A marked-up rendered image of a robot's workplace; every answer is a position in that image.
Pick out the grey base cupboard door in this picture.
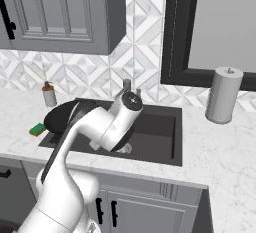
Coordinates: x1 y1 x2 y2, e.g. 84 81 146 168
85 190 108 233
105 189 202 233

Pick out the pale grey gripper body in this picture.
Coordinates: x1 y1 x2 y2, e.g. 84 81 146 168
116 143 134 154

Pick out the soap dispenser with orange band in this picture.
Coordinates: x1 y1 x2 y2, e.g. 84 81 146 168
41 80 58 108

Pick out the dark grey sink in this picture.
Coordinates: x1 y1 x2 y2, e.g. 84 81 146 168
37 97 184 168

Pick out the grey wall cupboard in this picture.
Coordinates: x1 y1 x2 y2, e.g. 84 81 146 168
107 0 127 57

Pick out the grey metal tap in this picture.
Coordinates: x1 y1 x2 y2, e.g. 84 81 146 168
114 78 143 102

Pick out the black appliance handle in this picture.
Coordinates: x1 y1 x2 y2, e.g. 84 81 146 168
0 168 12 179

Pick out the dark grey appliance front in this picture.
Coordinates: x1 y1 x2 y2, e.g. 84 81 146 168
0 164 38 226

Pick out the black framed window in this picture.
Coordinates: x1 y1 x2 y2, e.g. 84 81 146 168
160 0 256 92

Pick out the grey wall cupboard door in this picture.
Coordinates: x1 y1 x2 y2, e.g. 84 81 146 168
0 0 111 56

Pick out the green sponge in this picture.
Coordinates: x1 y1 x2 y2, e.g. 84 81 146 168
28 122 47 138

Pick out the black base cupboard handle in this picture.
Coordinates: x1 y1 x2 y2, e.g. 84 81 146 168
95 197 105 226
110 200 120 229

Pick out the white paper towel roll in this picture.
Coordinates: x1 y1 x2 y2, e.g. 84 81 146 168
204 65 245 125

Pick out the black wall cupboard handle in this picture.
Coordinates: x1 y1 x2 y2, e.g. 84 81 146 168
0 0 17 41

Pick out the black frying pan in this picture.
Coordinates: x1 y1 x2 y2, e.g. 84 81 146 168
43 99 101 135

